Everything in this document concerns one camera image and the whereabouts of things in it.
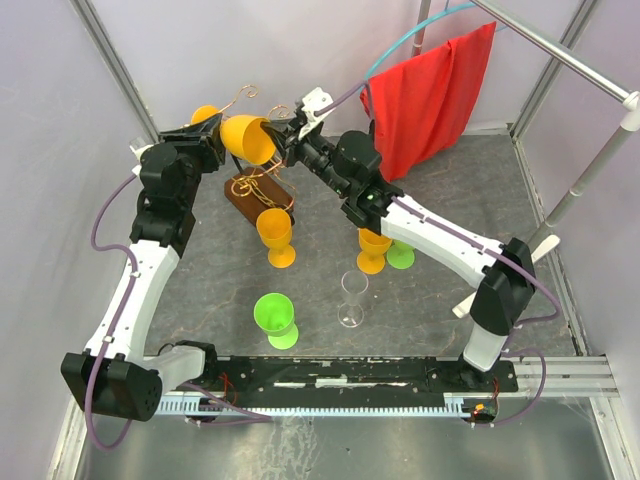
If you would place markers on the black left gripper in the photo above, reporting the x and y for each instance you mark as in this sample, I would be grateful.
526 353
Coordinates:
203 138

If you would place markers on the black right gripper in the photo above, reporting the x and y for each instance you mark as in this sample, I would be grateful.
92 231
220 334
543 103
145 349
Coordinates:
289 141

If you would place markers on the orange plastic goblet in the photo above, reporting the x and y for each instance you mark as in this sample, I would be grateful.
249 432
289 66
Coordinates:
275 230
241 135
371 259

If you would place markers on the gold wire wine glass rack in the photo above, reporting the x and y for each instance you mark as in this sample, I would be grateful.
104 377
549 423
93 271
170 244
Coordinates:
257 188

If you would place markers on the green plastic goblet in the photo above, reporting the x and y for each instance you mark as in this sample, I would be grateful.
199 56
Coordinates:
274 314
400 255

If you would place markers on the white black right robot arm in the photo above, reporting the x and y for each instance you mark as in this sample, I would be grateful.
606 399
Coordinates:
370 202

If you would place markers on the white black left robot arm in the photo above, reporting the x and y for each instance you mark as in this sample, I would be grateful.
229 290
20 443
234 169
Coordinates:
112 376

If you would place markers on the clear wine glass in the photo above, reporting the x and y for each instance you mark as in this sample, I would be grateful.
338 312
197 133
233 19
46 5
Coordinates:
354 285

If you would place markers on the red cloth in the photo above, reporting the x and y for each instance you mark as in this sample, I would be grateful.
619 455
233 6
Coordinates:
422 106

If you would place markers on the blue hoop tube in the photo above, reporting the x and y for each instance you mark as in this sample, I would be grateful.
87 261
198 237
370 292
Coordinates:
445 21

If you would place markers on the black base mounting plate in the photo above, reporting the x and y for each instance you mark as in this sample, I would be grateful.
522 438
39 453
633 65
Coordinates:
269 381

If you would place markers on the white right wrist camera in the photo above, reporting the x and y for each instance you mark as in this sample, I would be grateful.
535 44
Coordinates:
316 104

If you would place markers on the white cable duct rail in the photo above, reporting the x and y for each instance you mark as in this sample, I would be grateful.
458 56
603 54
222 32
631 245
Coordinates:
199 405

